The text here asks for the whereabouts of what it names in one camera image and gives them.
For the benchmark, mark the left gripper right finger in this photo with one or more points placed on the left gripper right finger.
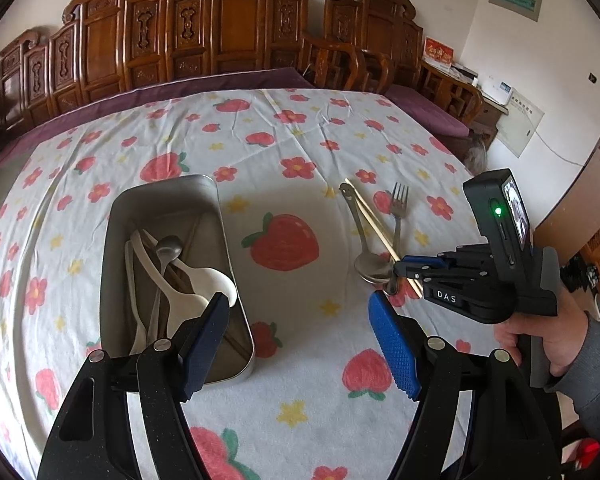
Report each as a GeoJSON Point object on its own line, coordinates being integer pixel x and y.
{"type": "Point", "coordinates": [402, 342]}

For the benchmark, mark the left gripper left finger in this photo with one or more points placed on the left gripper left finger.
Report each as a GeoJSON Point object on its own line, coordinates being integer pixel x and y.
{"type": "Point", "coordinates": [198, 341]}

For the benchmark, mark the white plastic ladle spoon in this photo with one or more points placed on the white plastic ladle spoon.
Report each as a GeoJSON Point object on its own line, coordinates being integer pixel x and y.
{"type": "Point", "coordinates": [204, 281]}

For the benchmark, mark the large steel spoon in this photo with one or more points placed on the large steel spoon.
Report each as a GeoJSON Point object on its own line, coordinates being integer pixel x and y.
{"type": "Point", "coordinates": [370, 267]}

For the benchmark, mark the small steel spoon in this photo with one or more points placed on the small steel spoon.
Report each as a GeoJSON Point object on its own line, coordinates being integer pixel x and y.
{"type": "Point", "coordinates": [167, 250]}

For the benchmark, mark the steel fork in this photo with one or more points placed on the steel fork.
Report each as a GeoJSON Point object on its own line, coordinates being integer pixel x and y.
{"type": "Point", "coordinates": [398, 210]}

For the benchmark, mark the wooden chopstick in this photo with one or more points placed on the wooden chopstick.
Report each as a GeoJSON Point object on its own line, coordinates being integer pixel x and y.
{"type": "Point", "coordinates": [368, 215]}

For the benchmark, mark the grey sleeve forearm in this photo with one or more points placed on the grey sleeve forearm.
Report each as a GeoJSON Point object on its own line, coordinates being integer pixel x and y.
{"type": "Point", "coordinates": [581, 383]}

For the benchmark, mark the person right hand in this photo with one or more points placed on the person right hand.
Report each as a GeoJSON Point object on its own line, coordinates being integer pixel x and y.
{"type": "Point", "coordinates": [562, 335]}

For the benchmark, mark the floral strawberry tablecloth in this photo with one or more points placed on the floral strawberry tablecloth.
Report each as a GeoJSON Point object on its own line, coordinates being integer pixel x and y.
{"type": "Point", "coordinates": [320, 402]}

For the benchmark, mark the grey metal utensil tray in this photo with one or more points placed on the grey metal utensil tray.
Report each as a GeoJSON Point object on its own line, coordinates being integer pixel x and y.
{"type": "Point", "coordinates": [187, 207]}

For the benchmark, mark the purple seat cushion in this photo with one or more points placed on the purple seat cushion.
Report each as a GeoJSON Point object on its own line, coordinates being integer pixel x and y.
{"type": "Point", "coordinates": [437, 121]}

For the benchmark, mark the red paper box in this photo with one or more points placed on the red paper box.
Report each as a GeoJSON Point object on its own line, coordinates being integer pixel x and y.
{"type": "Point", "coordinates": [436, 52]}

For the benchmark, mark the wooden armchair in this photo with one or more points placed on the wooden armchair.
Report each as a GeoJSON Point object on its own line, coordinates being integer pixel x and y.
{"type": "Point", "coordinates": [335, 65]}

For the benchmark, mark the carved wooden bench backrest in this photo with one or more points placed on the carved wooden bench backrest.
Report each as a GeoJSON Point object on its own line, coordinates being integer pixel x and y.
{"type": "Point", "coordinates": [107, 47]}

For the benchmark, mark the black camera with green light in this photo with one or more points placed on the black camera with green light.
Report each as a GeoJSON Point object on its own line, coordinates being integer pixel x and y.
{"type": "Point", "coordinates": [499, 210]}

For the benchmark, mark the white wall panel box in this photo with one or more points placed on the white wall panel box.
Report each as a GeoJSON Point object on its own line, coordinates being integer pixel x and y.
{"type": "Point", "coordinates": [516, 128]}

